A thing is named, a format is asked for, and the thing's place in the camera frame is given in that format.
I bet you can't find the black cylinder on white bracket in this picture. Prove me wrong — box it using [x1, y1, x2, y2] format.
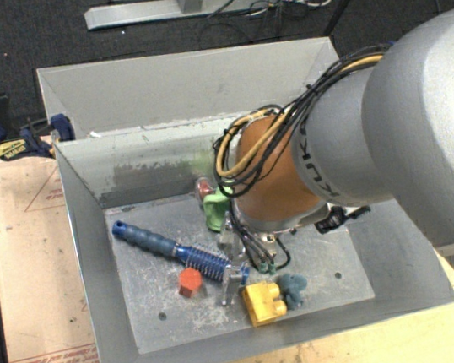
[311, 200, 375, 236]

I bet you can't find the green plastic toy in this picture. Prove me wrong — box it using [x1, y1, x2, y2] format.
[200, 190, 235, 236]

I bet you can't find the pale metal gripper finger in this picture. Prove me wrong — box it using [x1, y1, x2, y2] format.
[216, 269, 251, 308]

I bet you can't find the orange hexagonal block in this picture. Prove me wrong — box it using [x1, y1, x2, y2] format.
[175, 265, 206, 301]

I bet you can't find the grey-blue toy elephant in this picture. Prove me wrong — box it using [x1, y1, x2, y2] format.
[275, 270, 313, 314]

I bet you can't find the brown cardboard board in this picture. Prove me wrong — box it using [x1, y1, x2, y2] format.
[0, 132, 101, 363]

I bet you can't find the yellow toy brick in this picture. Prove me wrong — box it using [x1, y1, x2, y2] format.
[239, 277, 291, 329]

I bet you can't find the grey metal bin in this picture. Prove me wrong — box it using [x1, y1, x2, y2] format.
[35, 8, 454, 363]

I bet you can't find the red and clear small object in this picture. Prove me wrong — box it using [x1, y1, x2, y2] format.
[193, 176, 217, 203]

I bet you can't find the blue bristle brush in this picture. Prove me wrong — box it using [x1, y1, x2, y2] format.
[110, 200, 253, 301]

